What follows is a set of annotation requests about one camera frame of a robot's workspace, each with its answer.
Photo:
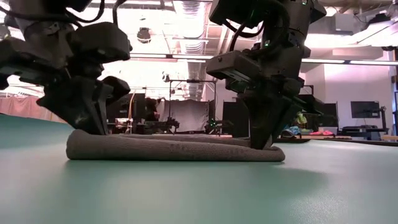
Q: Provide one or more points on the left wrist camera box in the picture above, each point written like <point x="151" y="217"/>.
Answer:
<point x="99" y="42"/>

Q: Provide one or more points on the small black monitor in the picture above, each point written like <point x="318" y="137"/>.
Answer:
<point x="365" y="109"/>

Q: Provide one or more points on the long LED light bar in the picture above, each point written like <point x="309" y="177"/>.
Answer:
<point x="186" y="57"/>

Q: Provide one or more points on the silver ventilation duct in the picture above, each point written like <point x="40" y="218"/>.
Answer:
<point x="189" y="18"/>

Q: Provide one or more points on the wooden board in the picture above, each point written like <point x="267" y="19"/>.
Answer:
<point x="390" y="137"/>

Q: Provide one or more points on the green table mat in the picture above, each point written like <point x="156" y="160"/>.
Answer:
<point x="199" y="193"/>

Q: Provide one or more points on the pink curtain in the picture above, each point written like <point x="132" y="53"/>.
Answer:
<point x="18" y="107"/>

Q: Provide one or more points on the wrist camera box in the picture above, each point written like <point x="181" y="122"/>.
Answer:
<point x="236" y="12"/>
<point x="99" y="42"/>

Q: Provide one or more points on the grey towel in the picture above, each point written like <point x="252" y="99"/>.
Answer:
<point x="171" y="149"/>

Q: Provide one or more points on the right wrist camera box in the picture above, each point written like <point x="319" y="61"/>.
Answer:
<point x="236" y="12"/>

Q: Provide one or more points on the large black screen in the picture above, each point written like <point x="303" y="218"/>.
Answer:
<point x="329" y="116"/>

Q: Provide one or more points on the black desk unit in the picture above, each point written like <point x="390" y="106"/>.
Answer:
<point x="360" y="130"/>

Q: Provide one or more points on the black flat panel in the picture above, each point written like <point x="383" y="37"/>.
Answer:
<point x="136" y="105"/>

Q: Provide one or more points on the neighbouring wooden table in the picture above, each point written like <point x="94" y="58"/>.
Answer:
<point x="335" y="137"/>

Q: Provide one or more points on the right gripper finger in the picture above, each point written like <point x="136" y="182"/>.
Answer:
<point x="264" y="121"/>
<point x="297" y="105"/>

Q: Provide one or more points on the black monitor stand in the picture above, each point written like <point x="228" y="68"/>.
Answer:
<point x="383" y="121"/>

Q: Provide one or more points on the grey backdrop cloth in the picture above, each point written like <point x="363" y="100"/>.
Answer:
<point x="189" y="113"/>

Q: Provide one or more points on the pink items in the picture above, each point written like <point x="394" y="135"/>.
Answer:
<point x="323" y="133"/>

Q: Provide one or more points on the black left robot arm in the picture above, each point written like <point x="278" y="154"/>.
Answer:
<point x="46" y="4"/>

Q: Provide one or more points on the background black robot arm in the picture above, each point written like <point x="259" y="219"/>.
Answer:
<point x="161" y="124"/>

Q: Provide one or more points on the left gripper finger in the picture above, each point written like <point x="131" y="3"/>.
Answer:
<point x="116" y="88"/>
<point x="81" y="105"/>

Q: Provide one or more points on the black round ceiling fixture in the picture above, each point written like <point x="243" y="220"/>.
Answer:
<point x="144" y="35"/>

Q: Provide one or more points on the black cabinet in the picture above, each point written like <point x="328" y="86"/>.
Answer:
<point x="234" y="119"/>

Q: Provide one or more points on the blue cloth pile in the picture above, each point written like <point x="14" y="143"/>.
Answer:
<point x="290" y="130"/>

